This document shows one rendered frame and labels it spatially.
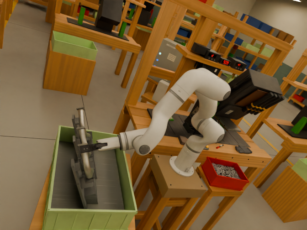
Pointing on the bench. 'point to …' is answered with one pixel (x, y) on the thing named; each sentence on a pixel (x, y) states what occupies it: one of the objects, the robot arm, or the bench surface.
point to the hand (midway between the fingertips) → (85, 148)
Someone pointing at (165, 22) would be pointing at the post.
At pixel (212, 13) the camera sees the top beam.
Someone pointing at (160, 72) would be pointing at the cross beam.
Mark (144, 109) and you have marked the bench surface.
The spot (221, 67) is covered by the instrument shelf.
